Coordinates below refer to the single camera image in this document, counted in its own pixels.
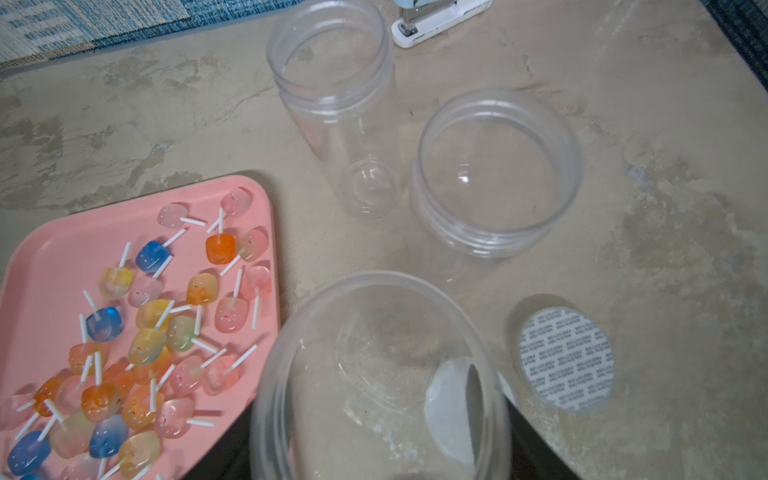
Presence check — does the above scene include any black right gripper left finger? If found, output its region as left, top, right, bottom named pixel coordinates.
left=183, top=403, right=252, bottom=480

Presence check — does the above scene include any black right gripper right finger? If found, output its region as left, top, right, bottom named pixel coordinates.
left=506, top=399, right=580, bottom=480

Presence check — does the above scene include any white jar lid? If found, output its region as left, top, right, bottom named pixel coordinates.
left=423, top=355, right=482, bottom=470

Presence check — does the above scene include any candy jar red lid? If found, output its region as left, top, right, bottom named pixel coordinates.
left=250, top=271, right=512, bottom=479

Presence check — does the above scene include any candy jar patterned lid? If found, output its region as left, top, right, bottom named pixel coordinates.
left=410, top=88, right=584, bottom=259

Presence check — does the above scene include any candy jar clear plastic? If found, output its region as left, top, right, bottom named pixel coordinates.
left=266, top=1, right=406, bottom=219

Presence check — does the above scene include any pile of lollipop candies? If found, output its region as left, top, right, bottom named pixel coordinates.
left=1, top=192, right=278, bottom=479

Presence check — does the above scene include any pink plastic tray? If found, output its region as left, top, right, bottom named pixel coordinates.
left=1, top=175, right=280, bottom=479

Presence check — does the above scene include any grey stapler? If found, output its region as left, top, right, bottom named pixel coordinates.
left=391, top=0, right=493, bottom=49

